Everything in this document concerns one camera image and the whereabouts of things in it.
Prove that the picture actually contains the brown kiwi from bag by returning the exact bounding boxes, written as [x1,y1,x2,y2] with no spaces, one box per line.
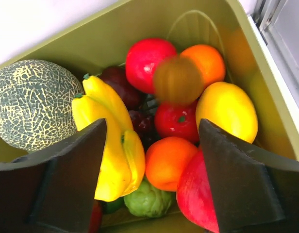
[153,55,204,106]

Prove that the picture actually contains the green netted melon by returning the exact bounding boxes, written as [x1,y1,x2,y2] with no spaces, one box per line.
[0,59,84,151]

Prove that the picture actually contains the dark red apple in bin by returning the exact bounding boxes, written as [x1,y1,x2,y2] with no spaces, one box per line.
[176,151,219,233]

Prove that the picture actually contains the orange fruit in bin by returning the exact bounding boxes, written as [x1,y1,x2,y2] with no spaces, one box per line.
[181,44,226,89]
[145,136,199,192]

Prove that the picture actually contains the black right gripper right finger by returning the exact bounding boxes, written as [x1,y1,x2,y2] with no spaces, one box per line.
[199,119,299,233]

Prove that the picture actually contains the dark purple grapes in bin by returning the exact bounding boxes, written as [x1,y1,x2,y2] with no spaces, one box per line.
[99,66,157,150]

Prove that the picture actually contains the yellow banana bunch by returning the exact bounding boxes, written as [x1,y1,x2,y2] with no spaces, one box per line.
[72,74,145,202]

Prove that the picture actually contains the green custard apple in bin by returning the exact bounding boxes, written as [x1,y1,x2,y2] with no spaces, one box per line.
[124,179,175,218]

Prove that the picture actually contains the yellow lemon from bag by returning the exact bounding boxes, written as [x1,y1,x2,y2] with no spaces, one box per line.
[196,82,258,143]

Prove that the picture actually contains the olive green plastic bin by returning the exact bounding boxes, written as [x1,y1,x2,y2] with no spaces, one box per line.
[0,0,299,233]

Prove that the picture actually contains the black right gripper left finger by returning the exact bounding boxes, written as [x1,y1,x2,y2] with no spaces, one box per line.
[0,119,107,233]

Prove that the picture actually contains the red tomato in bin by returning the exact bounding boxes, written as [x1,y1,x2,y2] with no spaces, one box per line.
[154,101,199,144]

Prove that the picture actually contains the red fruit in bin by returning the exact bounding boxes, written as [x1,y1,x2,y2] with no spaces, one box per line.
[125,37,177,94]

